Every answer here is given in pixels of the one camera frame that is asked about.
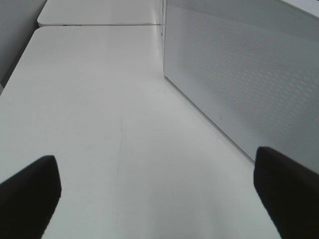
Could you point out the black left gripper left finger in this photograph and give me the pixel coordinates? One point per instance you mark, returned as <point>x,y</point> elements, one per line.
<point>28,199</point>

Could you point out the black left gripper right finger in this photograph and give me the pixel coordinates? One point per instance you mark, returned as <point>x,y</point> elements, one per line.
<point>289,192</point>

